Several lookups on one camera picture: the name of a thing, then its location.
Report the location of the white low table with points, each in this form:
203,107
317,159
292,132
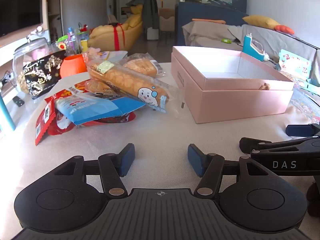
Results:
117,55

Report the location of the red twist snack packet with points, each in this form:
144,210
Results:
43,122

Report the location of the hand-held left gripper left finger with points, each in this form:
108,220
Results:
127,160

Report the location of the teal pole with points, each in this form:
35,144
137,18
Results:
6,112

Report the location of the blue snack packet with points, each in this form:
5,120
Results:
87,107

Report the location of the rice cracker packet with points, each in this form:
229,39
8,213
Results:
100,87

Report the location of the red yellow snack packet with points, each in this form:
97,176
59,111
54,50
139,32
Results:
60,95

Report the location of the round bread packet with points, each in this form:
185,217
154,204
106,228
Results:
142,66

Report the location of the colourful card box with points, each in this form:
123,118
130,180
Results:
295,63

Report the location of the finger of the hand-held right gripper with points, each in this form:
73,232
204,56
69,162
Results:
298,130
250,144

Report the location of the red white snack pouch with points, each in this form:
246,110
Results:
61,123

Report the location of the printed pink sheet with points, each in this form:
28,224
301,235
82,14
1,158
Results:
305,102

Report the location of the small green toy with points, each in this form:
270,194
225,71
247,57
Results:
225,40

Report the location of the orange pumpkin bucket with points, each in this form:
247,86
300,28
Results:
72,66

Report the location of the yellow sofa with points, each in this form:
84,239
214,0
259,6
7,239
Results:
110,35

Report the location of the blue cabinet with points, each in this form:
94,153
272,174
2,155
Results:
185,15

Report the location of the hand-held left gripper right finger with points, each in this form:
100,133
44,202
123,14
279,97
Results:
195,160

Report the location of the red ribbon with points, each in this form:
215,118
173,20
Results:
115,37

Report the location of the orange pillow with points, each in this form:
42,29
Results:
285,29

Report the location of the grey coat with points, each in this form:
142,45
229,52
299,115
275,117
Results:
150,10

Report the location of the green yellow flower toy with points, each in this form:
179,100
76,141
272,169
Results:
62,45

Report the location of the black remote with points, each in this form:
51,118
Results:
18,101

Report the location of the black snack bag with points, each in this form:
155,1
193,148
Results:
42,75

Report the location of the television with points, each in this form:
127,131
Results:
17,5

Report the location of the pink cardboard box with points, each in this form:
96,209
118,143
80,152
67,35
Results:
237,102

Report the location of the yellow cup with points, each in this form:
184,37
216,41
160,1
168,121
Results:
84,47

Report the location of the white box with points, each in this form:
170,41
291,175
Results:
152,33

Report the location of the pink plush toy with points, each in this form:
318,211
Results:
92,52

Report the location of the yellow pillow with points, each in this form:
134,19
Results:
262,21

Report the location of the grey sofa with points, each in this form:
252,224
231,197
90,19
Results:
207,33

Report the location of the glass jar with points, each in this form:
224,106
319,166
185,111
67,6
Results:
22,55

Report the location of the long bread packet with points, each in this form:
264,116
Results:
125,80

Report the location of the wooden chair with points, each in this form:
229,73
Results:
167,20

